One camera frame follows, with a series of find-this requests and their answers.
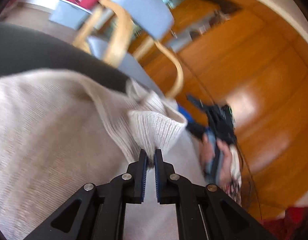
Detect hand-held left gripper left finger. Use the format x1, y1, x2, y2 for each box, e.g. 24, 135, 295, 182
24, 149, 148, 240

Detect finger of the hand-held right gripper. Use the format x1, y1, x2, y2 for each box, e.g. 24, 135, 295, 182
186, 122, 207, 140
186, 94, 213, 112

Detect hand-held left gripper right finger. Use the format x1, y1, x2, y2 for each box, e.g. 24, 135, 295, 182
154, 149, 277, 240

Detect beige knit sweater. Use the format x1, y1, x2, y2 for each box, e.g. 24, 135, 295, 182
0, 69, 207, 240

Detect person's right forearm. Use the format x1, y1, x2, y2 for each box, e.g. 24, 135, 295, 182
223, 145, 243, 205

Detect person's right hand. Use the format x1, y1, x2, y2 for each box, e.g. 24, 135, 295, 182
200, 134, 234, 184

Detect wooden wardrobe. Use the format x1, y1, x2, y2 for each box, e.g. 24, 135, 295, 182
141, 0, 308, 220

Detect grey cushioned wooden armchair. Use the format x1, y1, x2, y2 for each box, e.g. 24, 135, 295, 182
73, 0, 184, 100

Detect red cloth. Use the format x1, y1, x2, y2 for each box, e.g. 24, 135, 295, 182
264, 200, 308, 240

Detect grey plastic storage bin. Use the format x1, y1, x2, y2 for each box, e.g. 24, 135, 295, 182
49, 0, 92, 30

